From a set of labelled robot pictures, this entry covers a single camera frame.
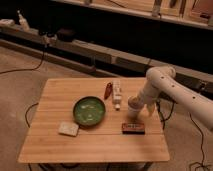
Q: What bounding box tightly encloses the white spray bottle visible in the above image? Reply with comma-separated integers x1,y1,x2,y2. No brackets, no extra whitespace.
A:
17,11,30,31

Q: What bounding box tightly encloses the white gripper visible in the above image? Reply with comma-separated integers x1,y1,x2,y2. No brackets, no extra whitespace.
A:
127,93,156,117

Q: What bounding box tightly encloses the brown rectangular box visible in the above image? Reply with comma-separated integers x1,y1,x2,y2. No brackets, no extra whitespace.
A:
122,123,145,134

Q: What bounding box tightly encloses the black robot cable right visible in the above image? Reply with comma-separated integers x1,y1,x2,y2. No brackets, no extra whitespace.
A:
155,99,213,171

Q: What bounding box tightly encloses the white tube bottle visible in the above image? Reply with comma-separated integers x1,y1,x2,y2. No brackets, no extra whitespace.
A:
113,80,122,110

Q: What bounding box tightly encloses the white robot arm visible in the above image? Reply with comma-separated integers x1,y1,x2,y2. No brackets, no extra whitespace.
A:
128,66,213,132

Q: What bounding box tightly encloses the black cable on floor left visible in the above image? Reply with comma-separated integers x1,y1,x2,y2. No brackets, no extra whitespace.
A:
0,44,48,76

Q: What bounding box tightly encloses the beige sponge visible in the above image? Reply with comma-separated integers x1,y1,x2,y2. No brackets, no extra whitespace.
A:
58,122,79,136

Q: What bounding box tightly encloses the wooden shelf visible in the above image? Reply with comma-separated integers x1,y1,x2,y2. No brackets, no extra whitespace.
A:
53,0,213,31

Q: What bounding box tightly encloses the red-brown oblong object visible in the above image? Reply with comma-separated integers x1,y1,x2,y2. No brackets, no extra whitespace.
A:
104,82,112,100

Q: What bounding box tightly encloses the green ceramic bowl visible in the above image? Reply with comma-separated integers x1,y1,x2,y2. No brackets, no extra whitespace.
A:
73,96,106,127

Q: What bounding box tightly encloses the black device on ledge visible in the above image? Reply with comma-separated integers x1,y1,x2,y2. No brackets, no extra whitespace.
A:
56,29,75,42

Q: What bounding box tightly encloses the wooden table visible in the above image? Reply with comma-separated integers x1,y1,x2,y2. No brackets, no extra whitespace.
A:
18,78,170,163

